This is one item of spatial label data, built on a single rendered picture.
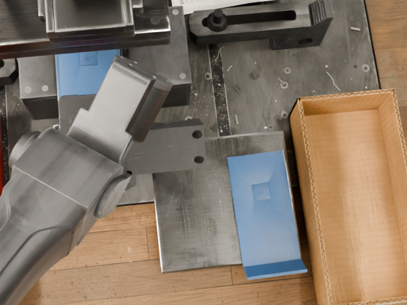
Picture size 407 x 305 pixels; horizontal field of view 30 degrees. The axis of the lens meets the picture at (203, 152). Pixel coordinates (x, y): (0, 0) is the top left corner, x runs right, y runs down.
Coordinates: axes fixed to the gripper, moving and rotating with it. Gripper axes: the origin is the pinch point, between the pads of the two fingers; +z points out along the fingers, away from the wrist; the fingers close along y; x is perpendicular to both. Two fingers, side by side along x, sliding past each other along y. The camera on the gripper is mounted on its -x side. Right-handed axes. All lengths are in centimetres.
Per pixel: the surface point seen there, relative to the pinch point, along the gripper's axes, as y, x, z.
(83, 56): 7.3, 0.9, 5.6
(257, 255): -17.2, -17.3, -0.8
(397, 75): 0.8, -39.2, 11.1
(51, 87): 4.1, 4.9, 4.8
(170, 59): 6.1, -9.2, 5.4
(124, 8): 13.5, -4.1, -12.9
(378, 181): -11.2, -34.1, 4.1
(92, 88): 3.7, 0.1, 3.7
